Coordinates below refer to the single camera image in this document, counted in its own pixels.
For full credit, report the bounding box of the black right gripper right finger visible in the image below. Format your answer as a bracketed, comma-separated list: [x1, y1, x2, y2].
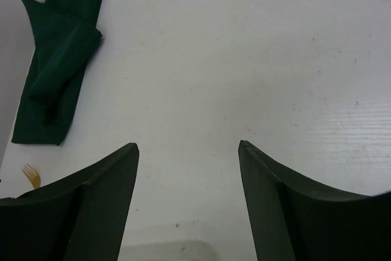
[238, 141, 390, 260]

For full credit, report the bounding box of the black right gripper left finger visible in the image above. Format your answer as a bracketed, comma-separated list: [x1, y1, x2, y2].
[1, 143, 139, 260]

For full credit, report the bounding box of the dark green cloth napkin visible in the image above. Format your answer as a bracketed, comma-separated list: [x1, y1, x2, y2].
[12, 0, 102, 145]

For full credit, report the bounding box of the white rectangular plate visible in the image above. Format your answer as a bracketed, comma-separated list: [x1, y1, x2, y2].
[118, 240, 220, 260]

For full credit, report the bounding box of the gold fork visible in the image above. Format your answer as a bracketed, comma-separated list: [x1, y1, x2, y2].
[22, 164, 41, 189]

